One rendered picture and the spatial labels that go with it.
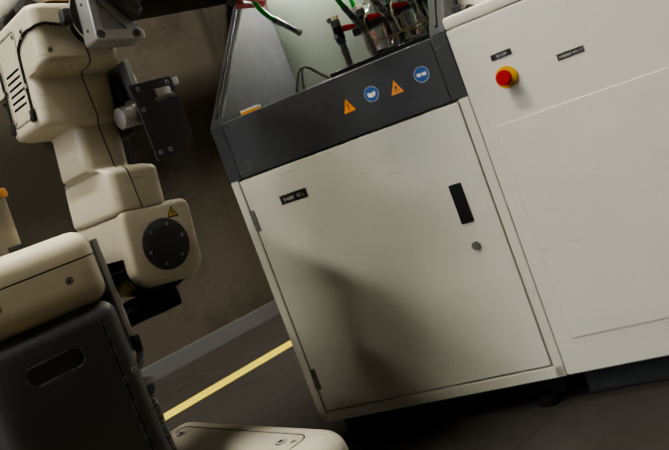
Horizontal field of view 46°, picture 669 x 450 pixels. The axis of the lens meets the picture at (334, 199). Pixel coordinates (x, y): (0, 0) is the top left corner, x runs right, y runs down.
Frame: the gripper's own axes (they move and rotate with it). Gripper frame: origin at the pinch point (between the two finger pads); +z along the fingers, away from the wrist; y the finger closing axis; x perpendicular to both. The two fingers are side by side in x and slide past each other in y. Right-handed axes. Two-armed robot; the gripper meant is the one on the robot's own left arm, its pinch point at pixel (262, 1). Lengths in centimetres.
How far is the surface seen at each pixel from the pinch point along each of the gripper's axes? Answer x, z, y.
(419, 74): 19, 41, -29
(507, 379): 77, 90, -8
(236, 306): 34, 47, 236
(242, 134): 35.6, 8.0, 7.8
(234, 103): 23.8, 3.1, 16.4
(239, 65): 9.7, 0.6, 21.2
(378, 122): 29, 37, -17
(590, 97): 20, 75, -50
